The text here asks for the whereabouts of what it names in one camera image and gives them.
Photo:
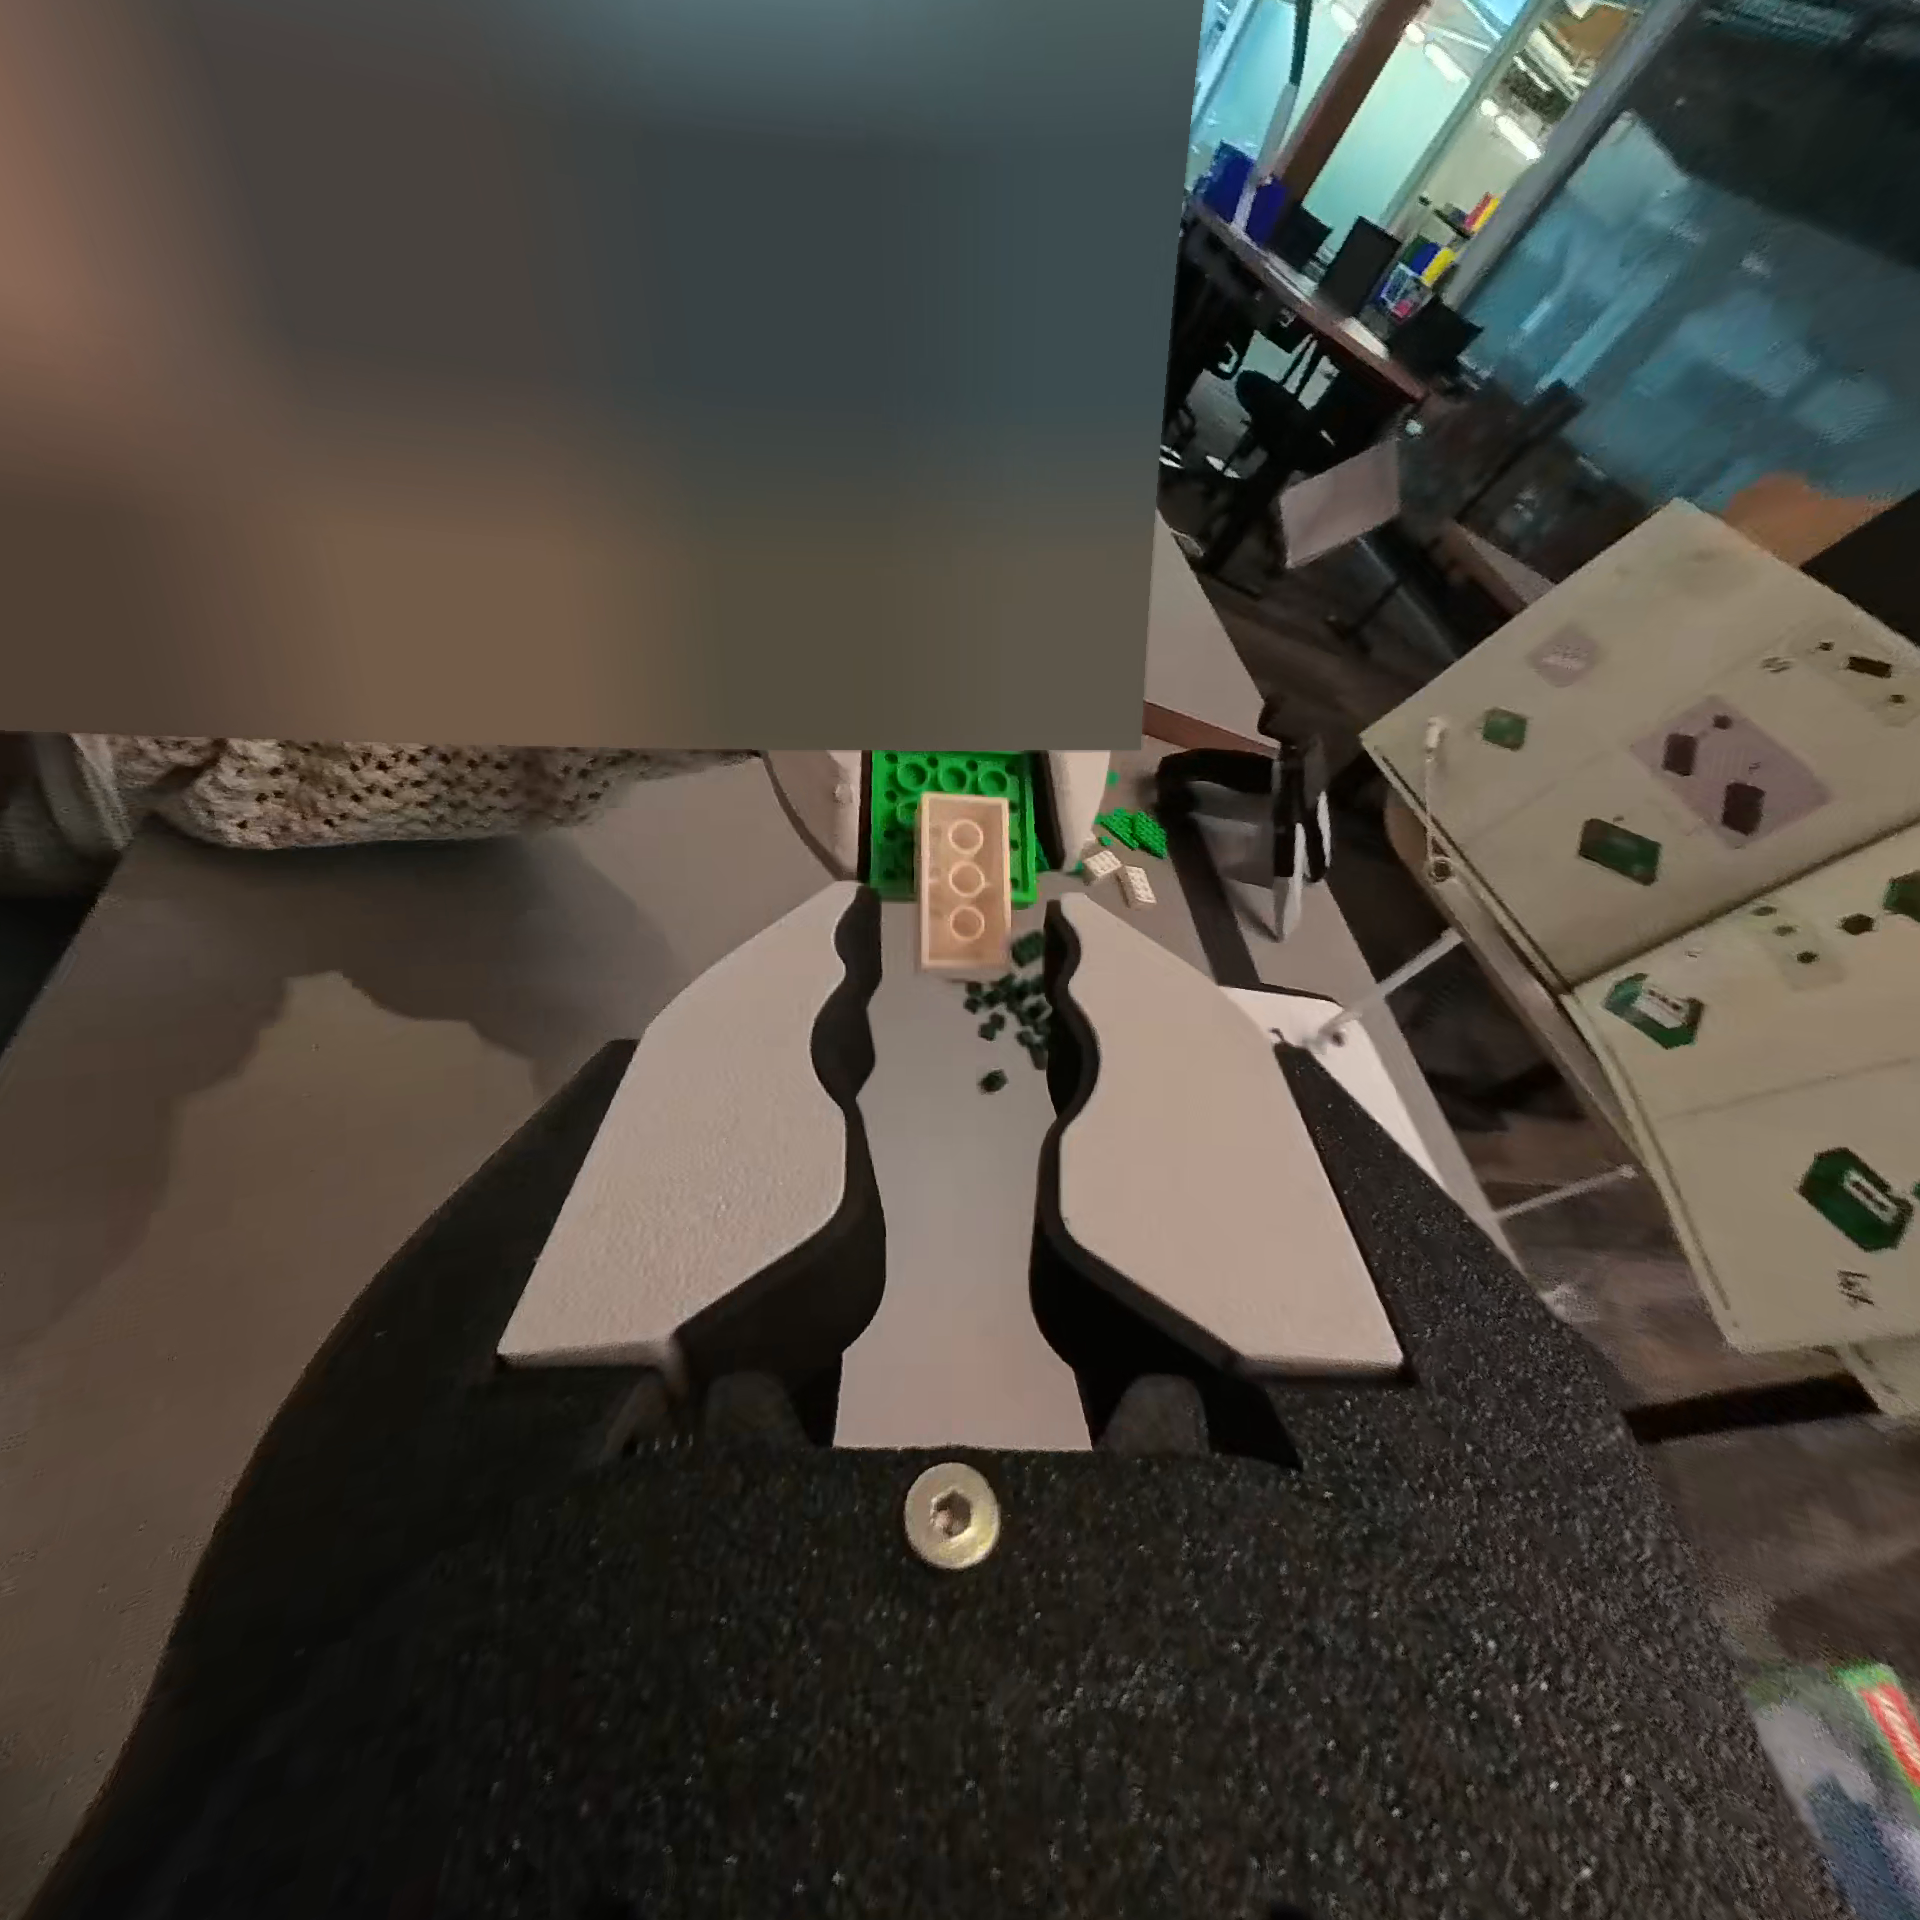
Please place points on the pile of bright green lego pieces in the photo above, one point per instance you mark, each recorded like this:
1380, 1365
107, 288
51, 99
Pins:
1129, 832

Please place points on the blue storage bins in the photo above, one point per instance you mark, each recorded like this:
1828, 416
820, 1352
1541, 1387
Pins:
1230, 184

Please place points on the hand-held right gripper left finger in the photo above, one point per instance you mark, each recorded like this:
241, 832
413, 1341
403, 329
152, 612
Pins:
707, 1158

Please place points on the white book stand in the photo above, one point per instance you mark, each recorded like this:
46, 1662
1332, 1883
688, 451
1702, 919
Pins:
1272, 1015

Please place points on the green lego plate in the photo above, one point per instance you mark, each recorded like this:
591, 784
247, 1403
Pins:
894, 809

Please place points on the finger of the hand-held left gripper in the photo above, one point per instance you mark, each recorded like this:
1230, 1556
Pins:
1079, 802
820, 809

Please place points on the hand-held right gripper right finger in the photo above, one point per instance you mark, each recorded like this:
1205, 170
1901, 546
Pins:
1219, 1169

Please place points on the long wooden desk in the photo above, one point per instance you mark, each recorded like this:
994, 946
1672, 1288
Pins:
1352, 323

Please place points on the green lego set box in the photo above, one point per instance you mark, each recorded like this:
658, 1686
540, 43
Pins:
1860, 1768

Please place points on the black mount with grey wedges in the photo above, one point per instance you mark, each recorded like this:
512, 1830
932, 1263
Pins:
1304, 884

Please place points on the black swivel chair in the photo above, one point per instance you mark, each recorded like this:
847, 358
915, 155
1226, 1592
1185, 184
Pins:
1281, 408

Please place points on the open instruction book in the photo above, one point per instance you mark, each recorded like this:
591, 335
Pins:
1651, 899

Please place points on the cream knit sweater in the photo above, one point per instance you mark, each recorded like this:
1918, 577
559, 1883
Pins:
376, 791

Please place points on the pile of dark green lego pieces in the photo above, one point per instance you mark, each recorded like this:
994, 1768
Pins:
1030, 1017

